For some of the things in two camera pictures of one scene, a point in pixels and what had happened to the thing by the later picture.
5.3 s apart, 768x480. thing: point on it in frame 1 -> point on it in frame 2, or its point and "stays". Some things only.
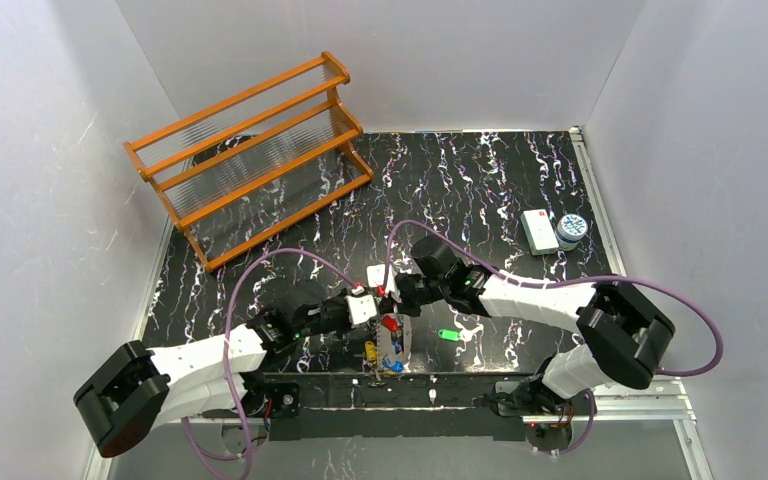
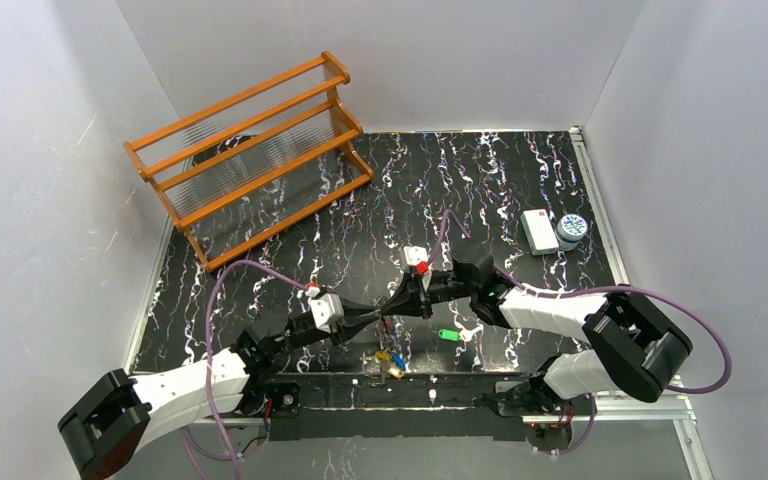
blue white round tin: x=570 y=230 stays
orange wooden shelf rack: x=238 y=171 stays
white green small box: x=539 y=231 stays
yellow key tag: x=371 y=352 -> x=383 y=356
